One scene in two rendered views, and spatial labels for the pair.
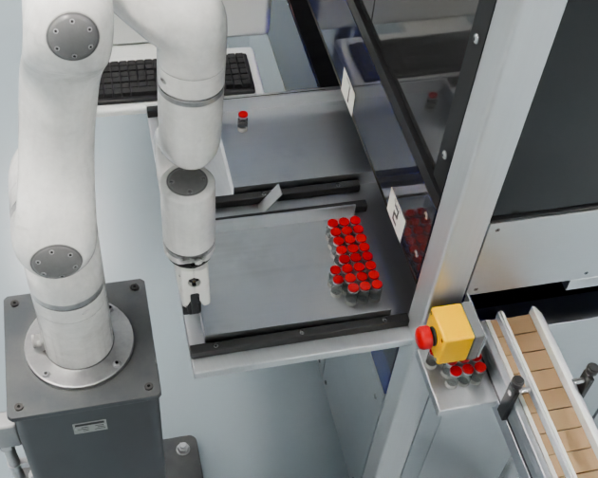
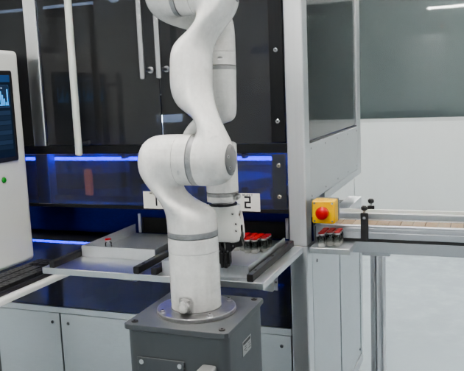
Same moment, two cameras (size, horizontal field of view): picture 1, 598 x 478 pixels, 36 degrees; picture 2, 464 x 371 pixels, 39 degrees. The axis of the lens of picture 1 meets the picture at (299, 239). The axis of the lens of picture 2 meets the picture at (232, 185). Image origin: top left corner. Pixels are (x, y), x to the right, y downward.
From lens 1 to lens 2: 172 cm
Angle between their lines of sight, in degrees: 59
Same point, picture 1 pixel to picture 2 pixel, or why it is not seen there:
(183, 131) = (232, 87)
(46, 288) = (206, 216)
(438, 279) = (306, 185)
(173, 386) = not seen: outside the picture
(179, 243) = (232, 181)
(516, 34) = (302, 23)
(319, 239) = not seen: hidden behind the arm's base
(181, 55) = (230, 34)
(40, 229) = (222, 134)
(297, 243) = not seen: hidden behind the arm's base
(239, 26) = (20, 252)
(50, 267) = (232, 160)
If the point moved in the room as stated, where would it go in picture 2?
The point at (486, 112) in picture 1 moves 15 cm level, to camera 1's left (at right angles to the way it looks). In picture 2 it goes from (301, 67) to (273, 67)
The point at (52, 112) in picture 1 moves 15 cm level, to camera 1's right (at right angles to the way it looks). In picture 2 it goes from (208, 59) to (248, 59)
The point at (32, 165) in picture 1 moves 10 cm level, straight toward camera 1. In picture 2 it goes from (202, 99) to (246, 98)
